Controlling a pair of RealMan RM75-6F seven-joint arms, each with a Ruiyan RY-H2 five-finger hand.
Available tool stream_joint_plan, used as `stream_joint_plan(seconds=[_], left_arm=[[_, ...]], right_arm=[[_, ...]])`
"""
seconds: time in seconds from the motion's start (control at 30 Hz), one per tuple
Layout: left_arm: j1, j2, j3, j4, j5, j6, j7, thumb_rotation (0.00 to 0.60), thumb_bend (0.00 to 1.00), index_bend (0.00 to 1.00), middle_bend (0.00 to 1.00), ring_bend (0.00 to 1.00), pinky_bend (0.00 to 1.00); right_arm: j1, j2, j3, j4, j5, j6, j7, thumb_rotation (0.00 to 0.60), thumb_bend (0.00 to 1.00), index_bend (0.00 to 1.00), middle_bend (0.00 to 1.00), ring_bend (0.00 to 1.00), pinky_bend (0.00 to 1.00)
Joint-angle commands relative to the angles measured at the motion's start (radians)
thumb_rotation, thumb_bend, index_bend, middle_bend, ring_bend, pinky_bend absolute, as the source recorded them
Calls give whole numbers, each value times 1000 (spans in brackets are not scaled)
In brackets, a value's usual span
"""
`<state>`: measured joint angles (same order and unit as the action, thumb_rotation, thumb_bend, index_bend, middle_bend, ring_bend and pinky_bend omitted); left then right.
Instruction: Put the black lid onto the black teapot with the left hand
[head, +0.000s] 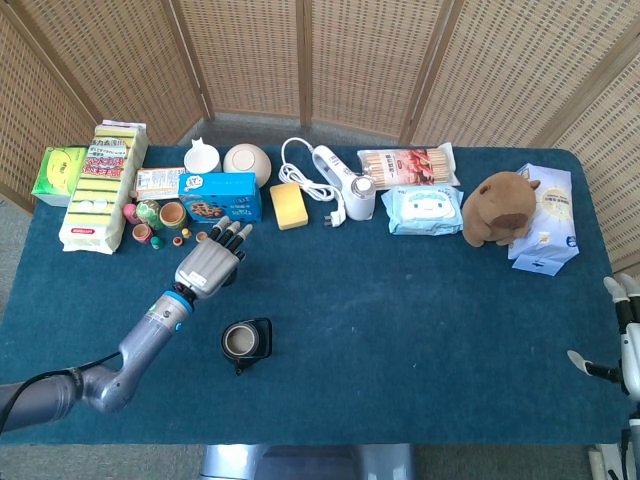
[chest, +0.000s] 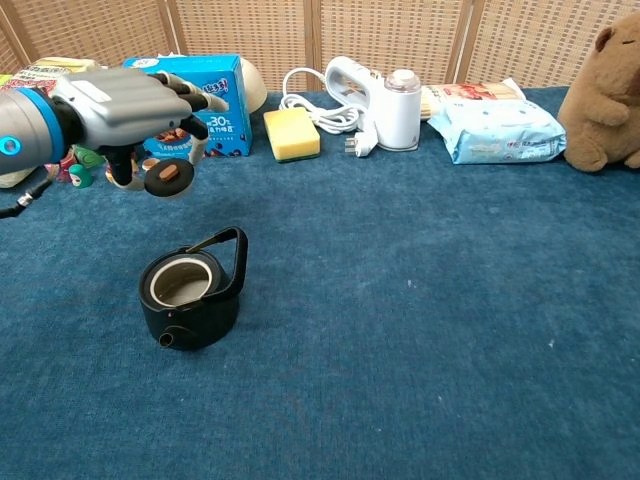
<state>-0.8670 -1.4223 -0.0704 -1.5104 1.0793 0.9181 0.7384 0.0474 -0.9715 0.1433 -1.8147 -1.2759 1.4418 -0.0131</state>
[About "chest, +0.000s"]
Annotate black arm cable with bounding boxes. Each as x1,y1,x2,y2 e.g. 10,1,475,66
0,177,55,220

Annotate black teapot with handle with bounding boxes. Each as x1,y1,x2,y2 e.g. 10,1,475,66
138,226,249,352

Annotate beige upturned bowl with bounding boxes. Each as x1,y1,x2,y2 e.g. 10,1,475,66
239,56,268,114

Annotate white power cable with plug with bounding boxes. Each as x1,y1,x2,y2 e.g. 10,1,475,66
278,67,380,158

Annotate small green nesting doll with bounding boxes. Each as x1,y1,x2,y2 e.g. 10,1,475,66
68,163,95,189

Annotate pink nesting doll base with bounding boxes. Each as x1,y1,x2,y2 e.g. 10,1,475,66
55,154,77,184

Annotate white handheld garment steamer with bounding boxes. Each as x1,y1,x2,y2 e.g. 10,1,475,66
324,55,423,152

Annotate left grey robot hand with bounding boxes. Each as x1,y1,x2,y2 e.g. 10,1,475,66
49,67,231,192

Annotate rattan folding screen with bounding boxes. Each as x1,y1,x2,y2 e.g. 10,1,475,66
0,0,640,96

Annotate packaged chopsticks bundle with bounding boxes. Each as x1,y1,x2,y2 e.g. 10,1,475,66
419,78,527,122

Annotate black lid with orange knob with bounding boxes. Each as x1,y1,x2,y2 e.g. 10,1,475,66
143,160,195,199

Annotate blue table cloth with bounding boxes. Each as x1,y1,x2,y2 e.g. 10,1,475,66
0,85,640,480

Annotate blue cookie box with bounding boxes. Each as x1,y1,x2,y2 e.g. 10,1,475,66
122,54,253,160

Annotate light blue wet wipes pack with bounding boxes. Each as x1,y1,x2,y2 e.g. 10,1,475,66
427,98,568,166

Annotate yellow green sponge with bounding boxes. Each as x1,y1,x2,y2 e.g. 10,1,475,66
263,106,322,164

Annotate brown capybara plush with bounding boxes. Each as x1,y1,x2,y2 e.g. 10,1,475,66
556,10,640,174

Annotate yellow sponge multipack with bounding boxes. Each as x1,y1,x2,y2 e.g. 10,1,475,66
0,57,101,190

